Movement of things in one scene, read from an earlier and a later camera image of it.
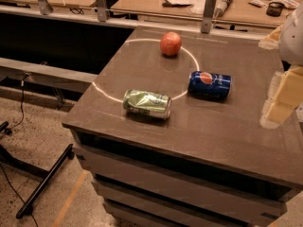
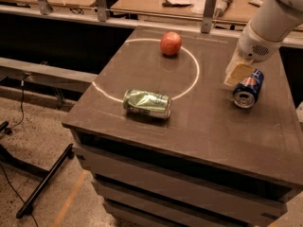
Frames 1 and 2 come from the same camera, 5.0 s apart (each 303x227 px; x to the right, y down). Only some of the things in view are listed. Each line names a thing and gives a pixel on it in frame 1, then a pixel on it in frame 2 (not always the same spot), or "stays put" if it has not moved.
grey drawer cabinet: [171, 130] stays put
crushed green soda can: [147, 103] stays put
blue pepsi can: [209, 86] → [245, 94]
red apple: [170, 43] stays put
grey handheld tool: [223, 4] stays put
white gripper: [293, 38] → [255, 45]
